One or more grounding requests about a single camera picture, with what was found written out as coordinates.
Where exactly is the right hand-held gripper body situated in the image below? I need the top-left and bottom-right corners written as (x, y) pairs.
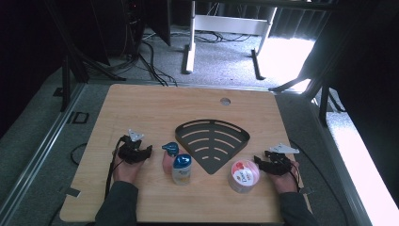
top-left (264, 143), bottom-right (300, 176)

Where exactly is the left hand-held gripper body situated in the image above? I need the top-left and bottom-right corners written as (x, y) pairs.
top-left (117, 129), bottom-right (145, 165)

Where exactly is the pink bottle with blue cap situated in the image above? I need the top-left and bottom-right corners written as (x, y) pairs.
top-left (161, 141), bottom-right (180, 175)

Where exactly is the white bottle with blue cap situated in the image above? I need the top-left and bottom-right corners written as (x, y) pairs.
top-left (171, 153), bottom-right (193, 186)

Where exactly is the black slotted corner shelf tray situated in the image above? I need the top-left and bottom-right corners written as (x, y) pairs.
top-left (174, 119), bottom-right (251, 175)

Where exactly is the person's right hand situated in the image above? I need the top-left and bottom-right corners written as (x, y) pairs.
top-left (267, 161), bottom-right (301, 194)

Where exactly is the person's left hand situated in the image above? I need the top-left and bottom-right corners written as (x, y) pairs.
top-left (112, 155), bottom-right (144, 185)

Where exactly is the black metal stand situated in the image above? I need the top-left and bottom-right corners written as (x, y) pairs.
top-left (46, 0), bottom-right (127, 113)
top-left (268, 40), bottom-right (346, 127)

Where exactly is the dark computer tower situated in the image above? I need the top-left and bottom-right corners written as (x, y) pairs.
top-left (121, 0), bottom-right (146, 58)

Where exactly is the left hand-held gripper cable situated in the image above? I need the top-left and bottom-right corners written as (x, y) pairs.
top-left (104, 137), bottom-right (126, 200)

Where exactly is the hand-held gripper cable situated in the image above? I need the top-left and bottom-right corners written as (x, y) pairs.
top-left (287, 139), bottom-right (350, 226)
top-left (104, 137), bottom-right (126, 200)

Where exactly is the right hand-held gripper cable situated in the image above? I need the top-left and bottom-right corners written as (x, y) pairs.
top-left (287, 139), bottom-right (350, 226)

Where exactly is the black cable loop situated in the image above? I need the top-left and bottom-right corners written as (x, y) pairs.
top-left (70, 142), bottom-right (89, 167)

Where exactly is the black rectangular floor frame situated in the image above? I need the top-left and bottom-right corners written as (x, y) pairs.
top-left (72, 110), bottom-right (90, 124)

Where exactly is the bundle of black floor cables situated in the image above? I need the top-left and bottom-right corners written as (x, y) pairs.
top-left (136, 40), bottom-right (179, 88)

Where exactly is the white desk frame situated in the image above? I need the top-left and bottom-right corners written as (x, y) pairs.
top-left (181, 0), bottom-right (279, 81)

